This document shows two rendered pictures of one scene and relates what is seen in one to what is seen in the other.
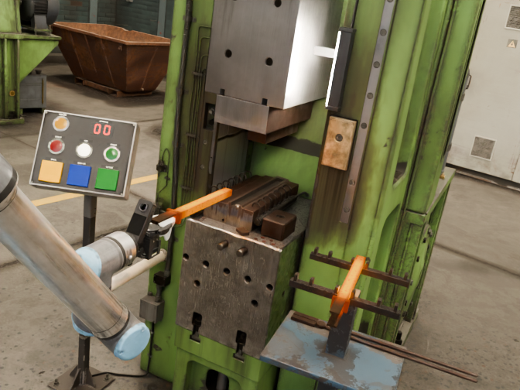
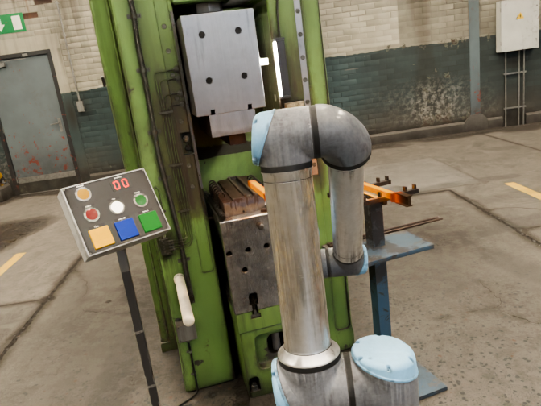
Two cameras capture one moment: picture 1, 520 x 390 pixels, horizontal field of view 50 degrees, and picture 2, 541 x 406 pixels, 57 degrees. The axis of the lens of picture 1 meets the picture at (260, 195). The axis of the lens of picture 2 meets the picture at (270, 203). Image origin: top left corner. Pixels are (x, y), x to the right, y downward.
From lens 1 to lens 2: 1.29 m
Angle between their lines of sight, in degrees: 34
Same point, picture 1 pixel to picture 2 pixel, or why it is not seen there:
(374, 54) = (299, 51)
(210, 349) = (270, 315)
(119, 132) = (135, 180)
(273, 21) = (239, 44)
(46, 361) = not seen: outside the picture
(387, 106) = (317, 83)
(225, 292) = (270, 263)
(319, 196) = not seen: hidden behind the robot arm
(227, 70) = (212, 93)
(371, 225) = not seen: hidden behind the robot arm
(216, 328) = (271, 295)
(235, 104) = (227, 118)
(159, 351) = (202, 363)
